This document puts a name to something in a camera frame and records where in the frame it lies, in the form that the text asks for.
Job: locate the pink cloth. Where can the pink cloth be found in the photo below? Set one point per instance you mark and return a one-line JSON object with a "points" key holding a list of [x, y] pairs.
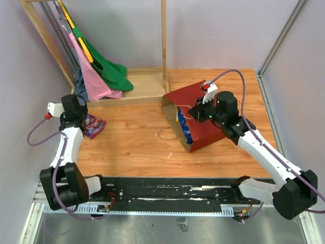
{"points": [[94, 84]]}

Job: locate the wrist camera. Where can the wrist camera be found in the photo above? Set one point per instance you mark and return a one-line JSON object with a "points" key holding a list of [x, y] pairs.
{"points": [[55, 109], [210, 90]]}

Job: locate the blue chips bag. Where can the blue chips bag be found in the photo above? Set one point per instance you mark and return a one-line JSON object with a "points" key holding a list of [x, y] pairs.
{"points": [[183, 123]]}

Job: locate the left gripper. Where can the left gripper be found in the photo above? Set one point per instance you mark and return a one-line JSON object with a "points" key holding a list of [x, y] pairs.
{"points": [[85, 111]]}

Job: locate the aluminium frame post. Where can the aluminium frame post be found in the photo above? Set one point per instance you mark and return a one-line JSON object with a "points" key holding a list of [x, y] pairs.
{"points": [[300, 5], [54, 20]]}

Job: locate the red brown paper bag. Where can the red brown paper bag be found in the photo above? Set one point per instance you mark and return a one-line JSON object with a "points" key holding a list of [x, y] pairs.
{"points": [[193, 131]]}

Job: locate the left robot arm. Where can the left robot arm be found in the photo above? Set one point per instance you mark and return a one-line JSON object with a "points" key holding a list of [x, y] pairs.
{"points": [[63, 182]]}

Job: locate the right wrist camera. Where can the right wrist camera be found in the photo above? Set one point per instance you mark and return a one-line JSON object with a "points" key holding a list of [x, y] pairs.
{"points": [[210, 90]]}

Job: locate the right aluminium frame post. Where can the right aluminium frame post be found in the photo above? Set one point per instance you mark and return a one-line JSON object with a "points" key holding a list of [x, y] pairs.
{"points": [[300, 5]]}

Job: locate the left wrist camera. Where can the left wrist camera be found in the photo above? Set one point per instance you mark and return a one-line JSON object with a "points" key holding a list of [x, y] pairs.
{"points": [[55, 109]]}

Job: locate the green cloth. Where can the green cloth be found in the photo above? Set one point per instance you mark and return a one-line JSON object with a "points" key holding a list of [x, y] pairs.
{"points": [[114, 75]]}

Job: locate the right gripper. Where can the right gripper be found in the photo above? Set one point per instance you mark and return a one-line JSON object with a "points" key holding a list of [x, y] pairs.
{"points": [[197, 112]]}

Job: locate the wooden clothes rack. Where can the wooden clothes rack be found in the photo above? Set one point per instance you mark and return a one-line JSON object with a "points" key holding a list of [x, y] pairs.
{"points": [[150, 83]]}

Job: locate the left aluminium frame post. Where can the left aluminium frame post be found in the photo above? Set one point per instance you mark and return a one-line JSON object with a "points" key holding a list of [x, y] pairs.
{"points": [[54, 20]]}

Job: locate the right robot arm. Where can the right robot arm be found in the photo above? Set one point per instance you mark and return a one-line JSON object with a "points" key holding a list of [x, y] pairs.
{"points": [[293, 190]]}

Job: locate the yellow hanger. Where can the yellow hanger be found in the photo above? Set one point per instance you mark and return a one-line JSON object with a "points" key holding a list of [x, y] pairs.
{"points": [[72, 26]]}

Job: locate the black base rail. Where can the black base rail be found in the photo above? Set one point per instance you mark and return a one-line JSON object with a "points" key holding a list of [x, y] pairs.
{"points": [[175, 195]]}

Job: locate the purple candy bag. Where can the purple candy bag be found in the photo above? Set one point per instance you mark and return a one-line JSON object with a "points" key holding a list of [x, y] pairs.
{"points": [[94, 126]]}

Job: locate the front aluminium rail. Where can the front aluminium rail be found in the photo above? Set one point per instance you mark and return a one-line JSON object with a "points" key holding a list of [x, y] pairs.
{"points": [[310, 228]]}

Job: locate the blue grey cloth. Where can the blue grey cloth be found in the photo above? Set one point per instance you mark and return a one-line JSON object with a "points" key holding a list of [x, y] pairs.
{"points": [[80, 89]]}

